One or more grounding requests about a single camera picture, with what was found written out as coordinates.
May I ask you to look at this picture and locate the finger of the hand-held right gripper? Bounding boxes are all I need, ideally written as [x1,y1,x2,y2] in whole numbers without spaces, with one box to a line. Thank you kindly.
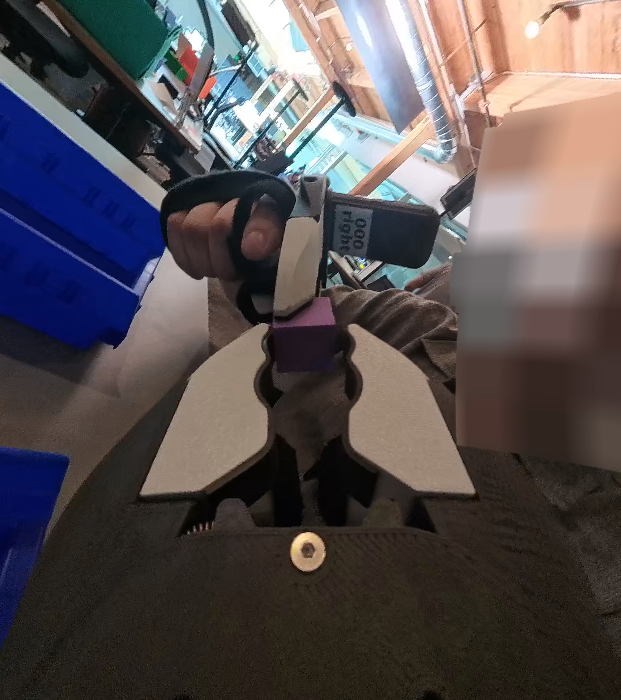
[273,216,325,320]

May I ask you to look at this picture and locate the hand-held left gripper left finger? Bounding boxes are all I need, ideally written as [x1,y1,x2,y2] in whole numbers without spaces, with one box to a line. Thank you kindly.
[139,323,275,499]

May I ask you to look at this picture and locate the person's right hand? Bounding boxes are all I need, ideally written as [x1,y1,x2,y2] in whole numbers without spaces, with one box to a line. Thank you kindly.
[167,197,286,281]

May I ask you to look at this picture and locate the wooden table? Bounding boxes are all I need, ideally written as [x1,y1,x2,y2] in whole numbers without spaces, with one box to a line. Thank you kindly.
[42,0,204,156]

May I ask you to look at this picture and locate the purple wooden cube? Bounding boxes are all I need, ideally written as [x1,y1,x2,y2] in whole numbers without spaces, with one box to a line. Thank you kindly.
[272,298,338,374]

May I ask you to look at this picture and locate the black floor lamp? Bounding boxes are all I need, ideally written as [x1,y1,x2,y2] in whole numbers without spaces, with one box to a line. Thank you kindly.
[283,81,358,159]

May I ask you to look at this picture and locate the green mat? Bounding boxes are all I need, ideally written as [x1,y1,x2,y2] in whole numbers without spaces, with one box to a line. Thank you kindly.
[59,0,171,80]

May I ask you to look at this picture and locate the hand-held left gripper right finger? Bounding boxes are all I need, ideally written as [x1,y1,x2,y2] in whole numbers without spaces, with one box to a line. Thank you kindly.
[342,323,477,498]

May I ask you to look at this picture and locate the silver ventilation duct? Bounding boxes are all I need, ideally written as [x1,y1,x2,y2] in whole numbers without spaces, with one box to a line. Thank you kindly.
[398,0,460,165]

